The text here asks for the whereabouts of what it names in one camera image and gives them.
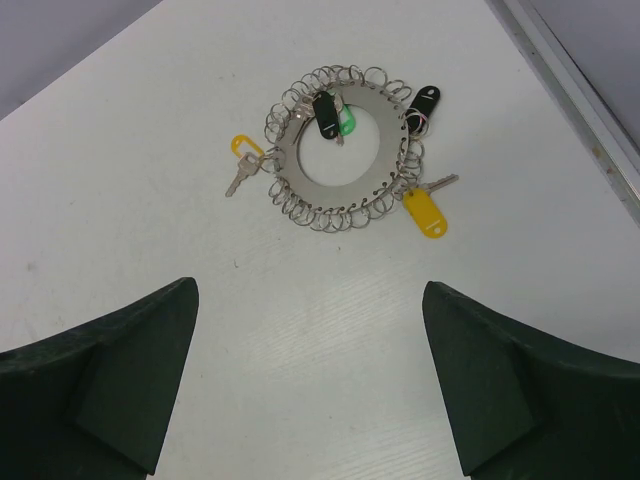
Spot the yellow tag key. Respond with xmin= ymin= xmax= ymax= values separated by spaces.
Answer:
xmin=225 ymin=134 xmax=268 ymax=198
xmin=402 ymin=174 xmax=459 ymax=239

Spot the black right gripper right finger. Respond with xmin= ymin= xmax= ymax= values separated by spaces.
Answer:
xmin=422 ymin=281 xmax=639 ymax=479

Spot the metal disc key organizer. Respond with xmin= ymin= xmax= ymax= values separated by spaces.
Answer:
xmin=264 ymin=65 xmax=429 ymax=233

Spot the yellow tag key right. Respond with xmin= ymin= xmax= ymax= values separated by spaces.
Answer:
xmin=402 ymin=174 xmax=459 ymax=239

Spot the black key tag right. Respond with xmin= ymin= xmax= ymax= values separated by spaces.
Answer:
xmin=405 ymin=85 xmax=441 ymax=134

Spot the black key tag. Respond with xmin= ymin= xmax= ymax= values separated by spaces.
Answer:
xmin=312 ymin=91 xmax=340 ymax=140
xmin=405 ymin=85 xmax=441 ymax=134

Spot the yellow tag key left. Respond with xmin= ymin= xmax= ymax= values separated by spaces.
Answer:
xmin=225 ymin=134 xmax=268 ymax=198

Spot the green key tag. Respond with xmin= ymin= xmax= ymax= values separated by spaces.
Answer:
xmin=338 ymin=105 xmax=356 ymax=136

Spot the black key tag centre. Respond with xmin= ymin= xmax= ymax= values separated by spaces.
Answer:
xmin=312 ymin=91 xmax=340 ymax=140

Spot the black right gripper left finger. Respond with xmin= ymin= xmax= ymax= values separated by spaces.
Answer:
xmin=1 ymin=277 xmax=199 ymax=479

